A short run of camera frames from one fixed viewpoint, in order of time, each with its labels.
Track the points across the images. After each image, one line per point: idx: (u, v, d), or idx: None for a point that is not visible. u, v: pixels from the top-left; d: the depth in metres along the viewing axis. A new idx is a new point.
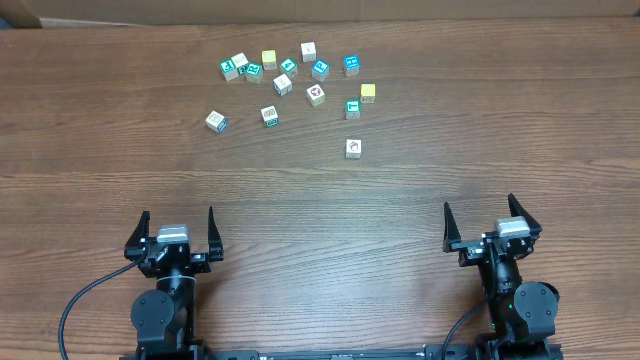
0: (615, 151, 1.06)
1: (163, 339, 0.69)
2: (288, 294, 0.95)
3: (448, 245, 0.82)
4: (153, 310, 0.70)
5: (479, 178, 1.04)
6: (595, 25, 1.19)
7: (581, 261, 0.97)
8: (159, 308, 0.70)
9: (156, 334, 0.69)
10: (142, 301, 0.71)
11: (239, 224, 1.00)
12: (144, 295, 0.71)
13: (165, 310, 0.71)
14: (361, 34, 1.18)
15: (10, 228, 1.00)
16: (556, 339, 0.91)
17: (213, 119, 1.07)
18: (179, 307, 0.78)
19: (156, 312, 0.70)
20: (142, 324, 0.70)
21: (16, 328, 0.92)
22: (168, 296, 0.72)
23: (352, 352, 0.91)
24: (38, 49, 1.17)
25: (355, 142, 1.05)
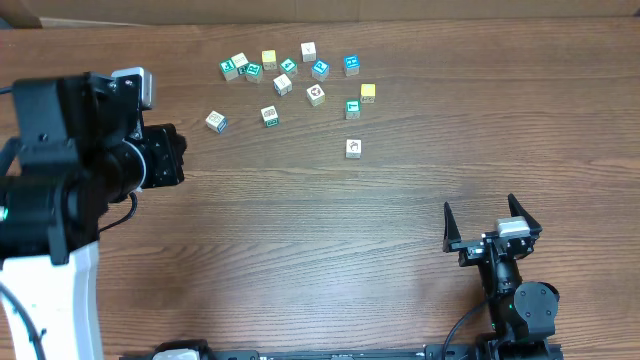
0: (616, 151, 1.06)
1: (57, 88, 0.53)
2: (288, 294, 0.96)
3: (447, 244, 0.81)
4: (46, 111, 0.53)
5: (479, 178, 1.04)
6: (595, 25, 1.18)
7: (581, 261, 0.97)
8: (55, 157, 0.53)
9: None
10: (25, 103, 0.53)
11: (239, 224, 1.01)
12: (68, 79, 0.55)
13: (65, 158, 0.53)
14: (361, 34, 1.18)
15: None
16: (556, 339, 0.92)
17: (212, 119, 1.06)
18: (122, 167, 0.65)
19: (50, 162, 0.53)
20: (36, 156, 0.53)
21: None
22: (53, 205, 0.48)
23: (352, 352, 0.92)
24: (38, 49, 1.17)
25: (355, 142, 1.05)
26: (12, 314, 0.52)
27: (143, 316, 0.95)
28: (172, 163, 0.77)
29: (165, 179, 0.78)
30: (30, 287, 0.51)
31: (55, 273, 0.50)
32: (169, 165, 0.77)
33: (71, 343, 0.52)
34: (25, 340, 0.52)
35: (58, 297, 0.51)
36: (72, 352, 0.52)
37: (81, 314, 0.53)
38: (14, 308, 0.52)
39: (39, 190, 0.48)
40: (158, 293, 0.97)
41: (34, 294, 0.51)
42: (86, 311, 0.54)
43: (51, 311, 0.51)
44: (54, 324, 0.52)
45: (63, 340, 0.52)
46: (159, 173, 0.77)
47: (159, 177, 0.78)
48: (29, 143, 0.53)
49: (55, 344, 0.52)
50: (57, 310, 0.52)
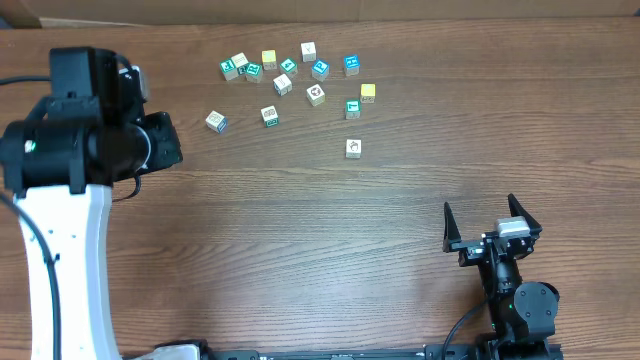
0: (615, 151, 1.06)
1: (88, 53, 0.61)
2: (288, 294, 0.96)
3: (447, 245, 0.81)
4: (77, 71, 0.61)
5: (479, 178, 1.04)
6: (595, 25, 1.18)
7: (581, 261, 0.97)
8: (79, 112, 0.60)
9: (21, 160, 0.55)
10: (59, 65, 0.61)
11: (239, 224, 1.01)
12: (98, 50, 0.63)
13: (87, 112, 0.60)
14: (361, 34, 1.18)
15: (10, 228, 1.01)
16: (556, 339, 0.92)
17: (212, 119, 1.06)
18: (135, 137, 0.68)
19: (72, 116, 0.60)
20: (62, 109, 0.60)
21: (15, 328, 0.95)
22: (76, 146, 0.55)
23: (352, 352, 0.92)
24: (38, 49, 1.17)
25: (355, 142, 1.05)
26: (30, 241, 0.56)
27: (143, 316, 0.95)
28: (172, 139, 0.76)
29: (167, 158, 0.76)
30: (48, 214, 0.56)
31: (71, 202, 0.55)
32: (169, 142, 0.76)
33: (81, 270, 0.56)
34: (39, 264, 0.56)
35: (72, 223, 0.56)
36: (82, 279, 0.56)
37: (93, 244, 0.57)
38: (32, 235, 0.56)
39: (64, 132, 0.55)
40: (158, 293, 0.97)
41: (51, 220, 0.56)
42: (97, 244, 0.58)
43: (65, 237, 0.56)
44: (67, 250, 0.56)
45: (74, 267, 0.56)
46: (161, 152, 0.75)
47: (161, 158, 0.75)
48: (57, 99, 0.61)
49: (66, 271, 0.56)
50: (71, 237, 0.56)
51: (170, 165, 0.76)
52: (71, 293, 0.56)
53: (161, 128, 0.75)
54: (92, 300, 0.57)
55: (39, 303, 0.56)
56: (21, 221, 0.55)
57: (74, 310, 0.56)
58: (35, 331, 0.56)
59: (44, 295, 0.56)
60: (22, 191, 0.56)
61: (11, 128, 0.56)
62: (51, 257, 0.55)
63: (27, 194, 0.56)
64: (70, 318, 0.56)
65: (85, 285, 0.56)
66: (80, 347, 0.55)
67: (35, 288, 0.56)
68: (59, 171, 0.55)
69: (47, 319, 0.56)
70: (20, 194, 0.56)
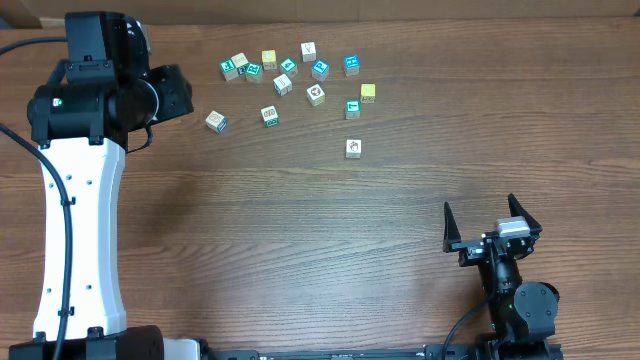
0: (616, 151, 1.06)
1: (101, 20, 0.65)
2: (287, 295, 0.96)
3: (448, 244, 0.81)
4: (91, 37, 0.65)
5: (479, 178, 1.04)
6: (595, 25, 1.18)
7: (581, 261, 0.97)
8: (97, 75, 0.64)
9: (48, 115, 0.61)
10: (75, 31, 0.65)
11: (239, 224, 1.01)
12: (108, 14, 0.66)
13: (104, 76, 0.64)
14: (361, 34, 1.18)
15: (11, 228, 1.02)
16: (556, 339, 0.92)
17: (212, 119, 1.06)
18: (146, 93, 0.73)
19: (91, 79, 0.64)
20: (81, 71, 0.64)
21: (15, 329, 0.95)
22: (99, 105, 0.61)
23: (352, 352, 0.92)
24: (38, 49, 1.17)
25: (355, 141, 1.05)
26: (49, 187, 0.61)
27: (143, 315, 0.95)
28: (177, 90, 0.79)
29: (175, 109, 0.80)
30: (67, 161, 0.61)
31: (90, 151, 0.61)
32: (174, 93, 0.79)
33: (95, 214, 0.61)
34: (57, 206, 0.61)
35: (89, 170, 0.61)
36: (94, 221, 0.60)
37: (105, 192, 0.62)
38: (52, 180, 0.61)
39: (87, 93, 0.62)
40: (158, 293, 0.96)
41: (69, 167, 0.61)
42: (108, 194, 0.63)
43: (82, 183, 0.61)
44: (82, 195, 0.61)
45: (88, 211, 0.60)
46: (168, 104, 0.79)
47: (168, 109, 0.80)
48: (75, 63, 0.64)
49: (80, 214, 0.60)
50: (87, 183, 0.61)
51: (178, 115, 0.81)
52: (83, 236, 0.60)
53: (166, 81, 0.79)
54: (102, 244, 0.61)
55: (54, 245, 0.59)
56: (43, 166, 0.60)
57: (84, 252, 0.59)
58: (46, 273, 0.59)
59: (58, 237, 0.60)
60: (45, 143, 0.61)
61: (40, 89, 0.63)
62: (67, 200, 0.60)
63: (51, 144, 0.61)
64: (80, 259, 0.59)
65: (97, 228, 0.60)
66: (87, 287, 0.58)
67: (51, 230, 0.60)
68: (82, 126, 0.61)
69: (59, 261, 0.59)
70: (44, 144, 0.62)
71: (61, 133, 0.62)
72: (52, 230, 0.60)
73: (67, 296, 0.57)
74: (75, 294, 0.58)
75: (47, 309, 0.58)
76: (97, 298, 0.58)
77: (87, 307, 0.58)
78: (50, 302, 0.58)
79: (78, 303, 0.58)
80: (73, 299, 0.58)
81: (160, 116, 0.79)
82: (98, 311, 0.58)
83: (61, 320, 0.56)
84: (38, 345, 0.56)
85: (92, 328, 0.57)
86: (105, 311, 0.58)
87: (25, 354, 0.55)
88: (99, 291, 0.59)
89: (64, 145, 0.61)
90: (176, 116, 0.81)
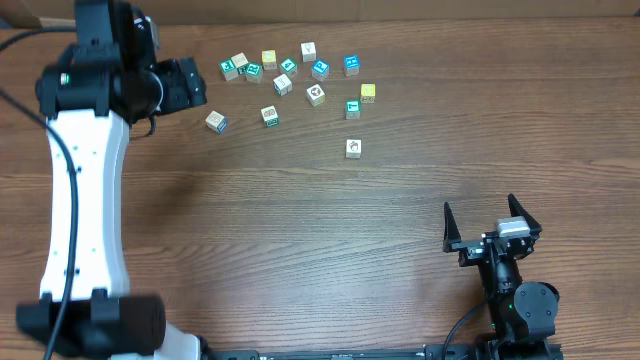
0: (616, 151, 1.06)
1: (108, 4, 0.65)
2: (288, 294, 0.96)
3: (448, 245, 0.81)
4: (99, 21, 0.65)
5: (479, 178, 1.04)
6: (595, 25, 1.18)
7: (581, 261, 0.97)
8: (102, 56, 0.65)
9: (55, 91, 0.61)
10: (83, 14, 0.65)
11: (239, 224, 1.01)
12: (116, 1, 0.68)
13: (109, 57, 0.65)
14: (361, 34, 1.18)
15: (11, 228, 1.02)
16: (556, 339, 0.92)
17: (212, 119, 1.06)
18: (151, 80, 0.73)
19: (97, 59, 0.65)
20: (88, 54, 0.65)
21: (15, 329, 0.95)
22: (104, 82, 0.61)
23: (352, 352, 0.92)
24: (38, 49, 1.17)
25: (355, 142, 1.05)
26: (56, 157, 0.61)
27: None
28: (182, 83, 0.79)
29: (179, 102, 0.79)
30: (72, 131, 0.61)
31: (94, 122, 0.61)
32: (180, 86, 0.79)
33: (100, 182, 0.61)
34: (63, 175, 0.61)
35: (94, 141, 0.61)
36: (99, 190, 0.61)
37: (110, 163, 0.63)
38: (58, 150, 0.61)
39: (93, 70, 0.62)
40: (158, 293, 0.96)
41: (74, 137, 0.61)
42: (113, 164, 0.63)
43: (87, 153, 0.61)
44: (88, 164, 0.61)
45: (93, 178, 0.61)
46: (172, 95, 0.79)
47: (172, 101, 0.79)
48: (83, 45, 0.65)
49: (86, 183, 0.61)
50: (92, 153, 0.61)
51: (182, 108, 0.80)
52: (89, 204, 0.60)
53: (172, 74, 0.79)
54: (106, 212, 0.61)
55: (60, 212, 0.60)
56: (50, 137, 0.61)
57: (89, 219, 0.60)
58: (53, 237, 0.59)
59: (64, 203, 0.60)
60: (52, 116, 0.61)
61: (47, 68, 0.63)
62: (73, 168, 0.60)
63: (59, 117, 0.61)
64: (86, 225, 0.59)
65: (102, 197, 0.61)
66: (92, 250, 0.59)
67: (57, 198, 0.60)
68: (87, 103, 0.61)
69: (65, 229, 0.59)
70: (52, 117, 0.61)
71: (66, 111, 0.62)
72: (58, 199, 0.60)
73: (73, 260, 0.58)
74: (80, 258, 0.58)
75: (53, 271, 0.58)
76: (101, 262, 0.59)
77: (92, 269, 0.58)
78: (56, 265, 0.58)
79: (83, 265, 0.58)
80: (78, 262, 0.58)
81: (164, 107, 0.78)
82: (102, 273, 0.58)
83: (67, 280, 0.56)
84: (45, 304, 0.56)
85: (97, 289, 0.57)
86: (110, 274, 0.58)
87: (31, 312, 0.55)
88: (104, 256, 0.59)
89: (70, 118, 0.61)
90: (180, 110, 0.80)
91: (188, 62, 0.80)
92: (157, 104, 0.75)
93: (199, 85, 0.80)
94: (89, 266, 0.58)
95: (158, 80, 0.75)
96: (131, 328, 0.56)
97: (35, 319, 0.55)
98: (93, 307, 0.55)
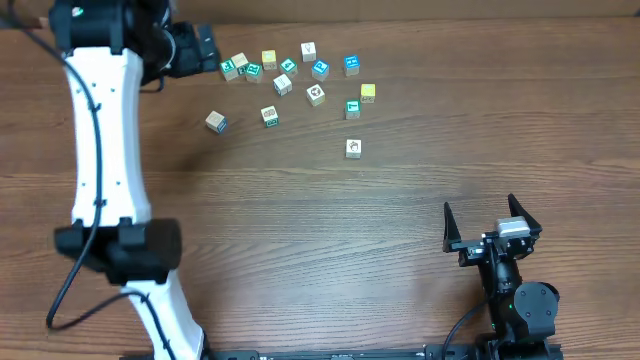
0: (615, 152, 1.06)
1: None
2: (287, 294, 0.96)
3: (448, 245, 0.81)
4: None
5: (479, 178, 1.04)
6: (595, 25, 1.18)
7: (581, 261, 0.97)
8: None
9: (69, 22, 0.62)
10: None
11: (239, 224, 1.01)
12: None
13: None
14: (361, 34, 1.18)
15: (11, 228, 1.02)
16: (556, 339, 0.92)
17: (212, 119, 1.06)
18: (165, 34, 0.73)
19: None
20: None
21: (15, 329, 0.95)
22: (117, 14, 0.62)
23: (352, 352, 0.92)
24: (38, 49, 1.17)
25: (355, 142, 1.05)
26: (75, 93, 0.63)
27: None
28: (194, 47, 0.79)
29: (189, 63, 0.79)
30: (91, 68, 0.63)
31: (111, 60, 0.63)
32: (192, 48, 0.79)
33: (120, 118, 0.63)
34: (84, 111, 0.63)
35: (112, 78, 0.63)
36: (119, 125, 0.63)
37: (128, 98, 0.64)
38: (78, 87, 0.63)
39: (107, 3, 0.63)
40: None
41: (94, 74, 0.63)
42: (130, 100, 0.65)
43: (106, 90, 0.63)
44: (107, 101, 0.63)
45: (114, 113, 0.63)
46: (183, 57, 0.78)
47: (183, 62, 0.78)
48: None
49: (106, 118, 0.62)
50: (111, 91, 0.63)
51: (193, 71, 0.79)
52: (111, 138, 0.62)
53: (185, 36, 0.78)
54: (127, 144, 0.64)
55: (84, 146, 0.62)
56: (68, 74, 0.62)
57: (112, 150, 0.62)
58: (79, 169, 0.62)
59: (87, 137, 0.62)
60: (68, 51, 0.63)
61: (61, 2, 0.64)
62: (94, 105, 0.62)
63: (75, 53, 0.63)
64: (109, 157, 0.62)
65: (122, 132, 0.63)
66: (117, 182, 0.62)
67: (79, 132, 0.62)
68: (99, 35, 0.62)
69: (89, 161, 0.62)
70: (68, 53, 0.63)
71: (83, 46, 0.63)
72: (81, 133, 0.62)
73: (100, 190, 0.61)
74: (106, 189, 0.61)
75: (82, 201, 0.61)
76: (126, 192, 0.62)
77: (118, 198, 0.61)
78: (83, 195, 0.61)
79: (109, 196, 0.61)
80: (105, 192, 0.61)
81: (174, 68, 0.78)
82: (127, 202, 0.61)
83: (96, 209, 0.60)
84: (78, 230, 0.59)
85: (124, 218, 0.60)
86: (133, 204, 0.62)
87: (65, 237, 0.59)
88: (127, 187, 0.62)
89: (88, 55, 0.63)
90: (190, 73, 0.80)
91: (202, 29, 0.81)
92: (168, 62, 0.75)
93: (212, 50, 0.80)
94: (115, 196, 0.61)
95: (171, 39, 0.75)
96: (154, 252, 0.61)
97: (68, 243, 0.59)
98: (121, 233, 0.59)
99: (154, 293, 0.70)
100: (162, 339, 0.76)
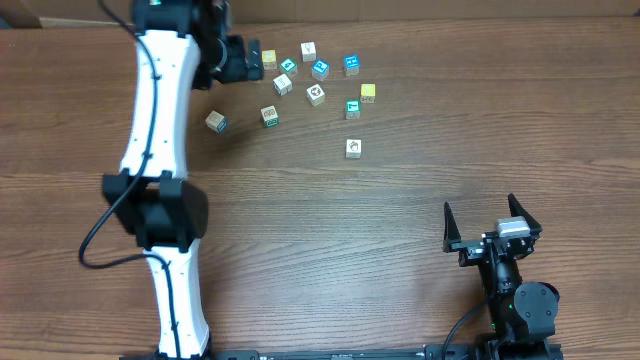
0: (615, 151, 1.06)
1: None
2: (287, 294, 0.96)
3: (448, 245, 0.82)
4: None
5: (479, 178, 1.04)
6: (595, 25, 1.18)
7: (581, 261, 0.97)
8: None
9: (147, 13, 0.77)
10: None
11: (239, 224, 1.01)
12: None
13: None
14: (361, 34, 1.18)
15: (11, 228, 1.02)
16: (556, 339, 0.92)
17: (212, 119, 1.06)
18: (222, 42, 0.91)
19: None
20: None
21: (15, 329, 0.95)
22: (186, 10, 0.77)
23: (352, 352, 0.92)
24: (37, 48, 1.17)
25: (355, 142, 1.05)
26: (143, 66, 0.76)
27: (143, 315, 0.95)
28: (241, 57, 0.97)
29: (236, 70, 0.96)
30: (159, 47, 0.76)
31: (175, 42, 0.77)
32: (239, 58, 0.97)
33: (174, 90, 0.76)
34: (147, 81, 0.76)
35: (173, 57, 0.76)
36: (174, 97, 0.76)
37: (183, 77, 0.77)
38: (145, 60, 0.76)
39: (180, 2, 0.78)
40: None
41: (159, 51, 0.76)
42: (185, 80, 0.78)
43: (167, 65, 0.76)
44: (167, 74, 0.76)
45: (170, 86, 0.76)
46: (232, 64, 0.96)
47: (231, 68, 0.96)
48: None
49: (164, 89, 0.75)
50: (171, 67, 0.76)
51: (238, 76, 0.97)
52: (164, 105, 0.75)
53: (236, 48, 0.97)
54: (177, 115, 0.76)
55: (142, 107, 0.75)
56: (140, 48, 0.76)
57: (165, 116, 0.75)
58: (134, 126, 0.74)
59: (146, 102, 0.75)
60: (141, 32, 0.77)
61: None
62: (155, 75, 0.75)
63: (147, 33, 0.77)
64: (162, 121, 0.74)
65: (175, 102, 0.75)
66: (164, 142, 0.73)
67: (141, 96, 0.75)
68: (169, 23, 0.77)
69: (144, 121, 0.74)
70: (141, 33, 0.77)
71: (154, 29, 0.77)
72: (142, 97, 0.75)
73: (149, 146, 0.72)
74: (154, 145, 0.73)
75: (133, 152, 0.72)
76: (171, 150, 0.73)
77: (164, 155, 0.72)
78: (135, 147, 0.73)
79: (156, 152, 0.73)
80: (153, 148, 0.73)
81: (224, 71, 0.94)
82: (170, 159, 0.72)
83: (143, 159, 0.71)
84: (124, 176, 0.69)
85: (166, 170, 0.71)
86: (174, 161, 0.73)
87: (114, 182, 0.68)
88: (172, 147, 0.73)
89: (157, 36, 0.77)
90: (235, 78, 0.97)
91: (253, 45, 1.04)
92: (218, 66, 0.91)
93: (257, 63, 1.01)
94: (161, 153, 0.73)
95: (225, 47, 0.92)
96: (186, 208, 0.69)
97: (115, 187, 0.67)
98: (161, 183, 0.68)
99: (176, 263, 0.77)
100: (172, 320, 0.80)
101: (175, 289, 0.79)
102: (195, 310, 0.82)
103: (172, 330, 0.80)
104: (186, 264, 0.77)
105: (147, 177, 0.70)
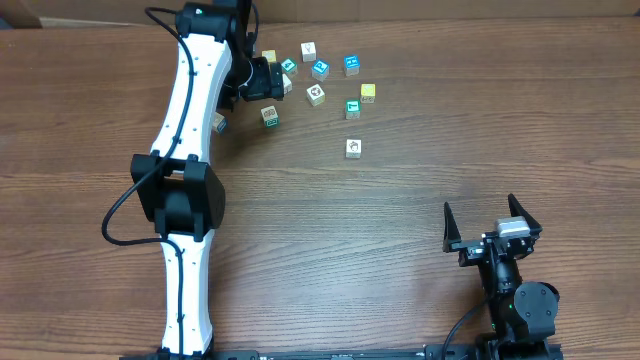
0: (615, 151, 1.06)
1: None
2: (288, 294, 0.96)
3: (448, 245, 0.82)
4: None
5: (479, 178, 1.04)
6: (595, 25, 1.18)
7: (581, 261, 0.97)
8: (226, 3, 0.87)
9: (191, 18, 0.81)
10: None
11: (240, 225, 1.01)
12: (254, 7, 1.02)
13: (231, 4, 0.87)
14: (361, 34, 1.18)
15: (11, 228, 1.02)
16: (556, 339, 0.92)
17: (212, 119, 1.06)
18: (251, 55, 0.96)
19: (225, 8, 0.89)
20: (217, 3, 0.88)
21: (15, 329, 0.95)
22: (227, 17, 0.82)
23: (352, 352, 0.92)
24: (38, 49, 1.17)
25: (355, 142, 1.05)
26: (182, 63, 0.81)
27: (143, 315, 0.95)
28: (265, 75, 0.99)
29: (259, 87, 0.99)
30: (198, 48, 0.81)
31: (214, 45, 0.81)
32: (263, 76, 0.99)
33: (208, 86, 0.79)
34: (184, 76, 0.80)
35: (211, 56, 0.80)
36: (206, 92, 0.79)
37: (217, 76, 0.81)
38: (184, 58, 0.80)
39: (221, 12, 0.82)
40: (158, 293, 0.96)
41: (198, 51, 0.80)
42: (218, 80, 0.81)
43: (204, 63, 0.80)
44: (203, 72, 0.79)
45: (204, 83, 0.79)
46: (256, 81, 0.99)
47: (255, 85, 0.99)
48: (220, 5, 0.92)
49: (199, 84, 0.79)
50: (207, 65, 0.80)
51: (259, 95, 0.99)
52: (197, 98, 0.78)
53: (260, 67, 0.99)
54: (207, 109, 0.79)
55: (177, 99, 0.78)
56: (181, 46, 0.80)
57: (196, 108, 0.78)
58: (167, 114, 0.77)
59: (181, 95, 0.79)
60: (184, 34, 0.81)
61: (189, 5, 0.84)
62: (192, 71, 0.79)
63: (189, 36, 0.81)
64: (193, 112, 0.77)
65: (207, 96, 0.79)
66: (193, 130, 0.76)
67: (177, 89, 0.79)
68: (209, 30, 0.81)
69: (177, 110, 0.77)
70: (184, 35, 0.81)
71: (195, 33, 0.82)
72: (178, 90, 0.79)
73: (180, 131, 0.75)
74: (184, 132, 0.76)
75: (164, 137, 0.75)
76: (199, 138, 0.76)
77: (192, 142, 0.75)
78: (166, 133, 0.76)
79: (186, 139, 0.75)
80: (183, 135, 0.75)
81: (247, 87, 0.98)
82: (197, 146, 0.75)
83: (173, 143, 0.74)
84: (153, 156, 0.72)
85: (192, 155, 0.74)
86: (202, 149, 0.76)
87: (142, 161, 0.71)
88: (200, 135, 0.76)
89: (197, 39, 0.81)
90: (256, 95, 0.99)
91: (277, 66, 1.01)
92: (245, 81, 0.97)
93: (279, 82, 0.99)
94: (190, 139, 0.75)
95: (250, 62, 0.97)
96: (206, 193, 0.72)
97: (142, 167, 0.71)
98: (186, 166, 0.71)
99: (190, 251, 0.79)
100: (179, 312, 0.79)
101: (187, 279, 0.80)
102: (202, 304, 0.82)
103: (178, 323, 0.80)
104: (199, 254, 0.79)
105: (174, 159, 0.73)
